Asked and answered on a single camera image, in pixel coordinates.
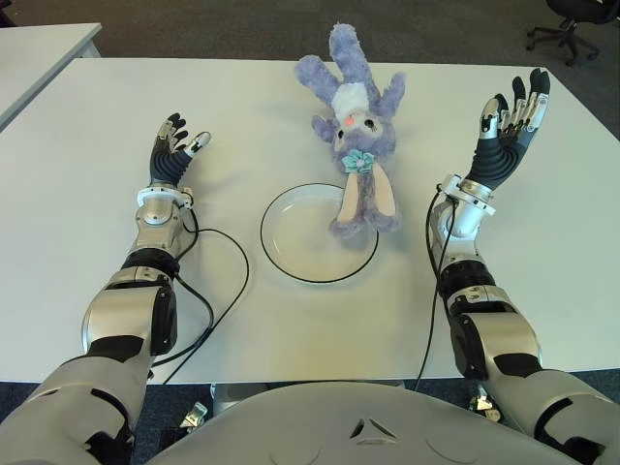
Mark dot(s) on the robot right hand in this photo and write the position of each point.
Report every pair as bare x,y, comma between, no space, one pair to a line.
499,155

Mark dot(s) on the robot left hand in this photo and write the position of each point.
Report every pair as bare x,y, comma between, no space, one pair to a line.
169,162

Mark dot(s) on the purple plush bunny doll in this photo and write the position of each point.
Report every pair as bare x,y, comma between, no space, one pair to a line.
361,140

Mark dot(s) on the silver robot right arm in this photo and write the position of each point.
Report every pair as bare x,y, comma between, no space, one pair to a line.
504,329

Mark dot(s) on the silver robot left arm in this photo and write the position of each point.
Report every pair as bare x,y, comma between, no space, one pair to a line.
155,218

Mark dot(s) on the white plate black rim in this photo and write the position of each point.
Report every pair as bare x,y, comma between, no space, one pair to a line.
300,242

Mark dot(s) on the black office chair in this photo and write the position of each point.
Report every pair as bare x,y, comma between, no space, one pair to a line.
569,36

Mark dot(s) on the white neighbouring desk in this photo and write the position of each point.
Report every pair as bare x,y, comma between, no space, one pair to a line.
43,53

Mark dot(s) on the white table leg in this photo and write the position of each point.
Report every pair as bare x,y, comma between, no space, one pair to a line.
232,399

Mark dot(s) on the silver robot torso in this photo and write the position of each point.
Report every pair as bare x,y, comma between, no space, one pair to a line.
290,426

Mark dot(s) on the metal bracket under table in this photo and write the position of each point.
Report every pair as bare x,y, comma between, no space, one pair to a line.
484,406
196,414

